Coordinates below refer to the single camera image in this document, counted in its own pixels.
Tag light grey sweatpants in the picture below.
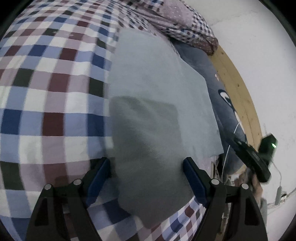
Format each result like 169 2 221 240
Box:
108 29 223 228

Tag person's hand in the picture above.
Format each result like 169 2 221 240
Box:
252 174 263 204

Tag blue cartoon eye pillow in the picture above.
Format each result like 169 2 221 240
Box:
171 40 246 175

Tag purple plaid bed sheet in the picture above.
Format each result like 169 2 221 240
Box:
0 0 209 241

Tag small-check plaid quilt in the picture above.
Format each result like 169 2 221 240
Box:
126 0 219 55

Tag white charging cable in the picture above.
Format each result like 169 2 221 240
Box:
218 121 242 183

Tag wooden bed frame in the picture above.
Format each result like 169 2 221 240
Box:
210 46 262 149

